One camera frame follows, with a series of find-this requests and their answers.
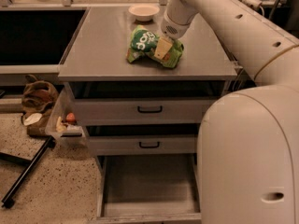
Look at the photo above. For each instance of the black stand leg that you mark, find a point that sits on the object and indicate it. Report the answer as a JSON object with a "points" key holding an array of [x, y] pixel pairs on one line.
{"points": [[28, 167]]}

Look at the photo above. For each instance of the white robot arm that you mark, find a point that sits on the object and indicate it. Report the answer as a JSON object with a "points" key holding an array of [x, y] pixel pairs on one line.
{"points": [[248, 143]]}

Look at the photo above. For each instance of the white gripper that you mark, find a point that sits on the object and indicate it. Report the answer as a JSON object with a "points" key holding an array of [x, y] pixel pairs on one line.
{"points": [[172, 28]]}

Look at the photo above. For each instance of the grey drawer cabinet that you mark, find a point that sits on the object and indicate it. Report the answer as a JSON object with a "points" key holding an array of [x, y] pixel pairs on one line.
{"points": [[98, 53]]}

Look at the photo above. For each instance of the grey drawer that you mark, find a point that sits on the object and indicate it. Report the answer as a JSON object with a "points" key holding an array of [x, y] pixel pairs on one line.
{"points": [[142, 139], [148, 189], [142, 102]]}

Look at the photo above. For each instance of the green rice chip bag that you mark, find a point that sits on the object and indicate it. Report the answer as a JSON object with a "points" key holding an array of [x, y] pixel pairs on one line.
{"points": [[143, 43]]}

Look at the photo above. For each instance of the red fruit in bin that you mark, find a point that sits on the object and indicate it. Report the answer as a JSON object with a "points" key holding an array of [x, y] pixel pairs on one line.
{"points": [[70, 118]]}

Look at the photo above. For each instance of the top grey drawer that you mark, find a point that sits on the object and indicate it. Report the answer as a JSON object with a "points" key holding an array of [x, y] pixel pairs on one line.
{"points": [[142, 102]]}

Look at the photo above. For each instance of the brown paper bag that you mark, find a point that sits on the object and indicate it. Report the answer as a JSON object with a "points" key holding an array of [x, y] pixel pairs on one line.
{"points": [[38, 100]]}

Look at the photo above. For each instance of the white ceramic bowl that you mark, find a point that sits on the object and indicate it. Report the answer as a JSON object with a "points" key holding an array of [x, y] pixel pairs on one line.
{"points": [[144, 12]]}

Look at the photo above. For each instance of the clear plastic bin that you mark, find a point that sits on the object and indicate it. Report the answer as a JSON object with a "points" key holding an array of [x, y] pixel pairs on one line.
{"points": [[70, 135]]}

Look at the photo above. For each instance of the middle grey drawer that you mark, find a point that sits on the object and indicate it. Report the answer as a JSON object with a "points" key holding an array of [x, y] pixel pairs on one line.
{"points": [[142, 139]]}

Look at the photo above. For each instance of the bottom grey drawer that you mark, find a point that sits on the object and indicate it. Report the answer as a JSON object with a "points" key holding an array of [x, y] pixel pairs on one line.
{"points": [[148, 189]]}

